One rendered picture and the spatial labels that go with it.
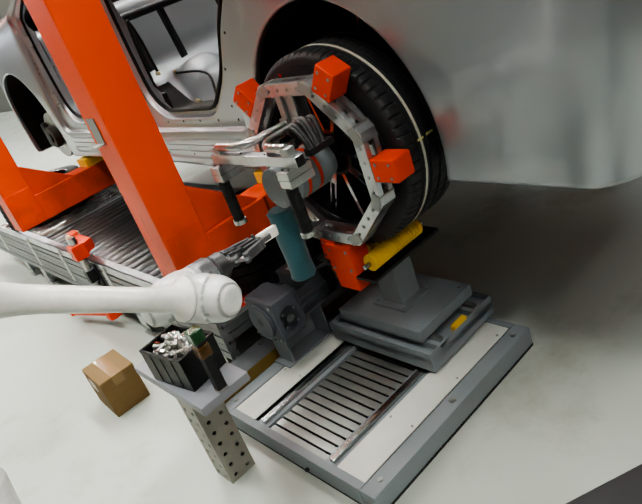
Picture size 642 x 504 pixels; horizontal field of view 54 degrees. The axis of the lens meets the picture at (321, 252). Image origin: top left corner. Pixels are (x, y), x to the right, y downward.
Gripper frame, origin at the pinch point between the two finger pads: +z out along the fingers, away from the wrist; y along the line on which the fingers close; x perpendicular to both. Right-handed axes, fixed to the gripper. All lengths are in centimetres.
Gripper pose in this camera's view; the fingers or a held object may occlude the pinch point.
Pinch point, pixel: (267, 234)
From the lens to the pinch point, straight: 174.2
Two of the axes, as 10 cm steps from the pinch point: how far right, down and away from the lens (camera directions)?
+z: 6.4, -4.7, 6.1
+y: 7.0, 0.5, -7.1
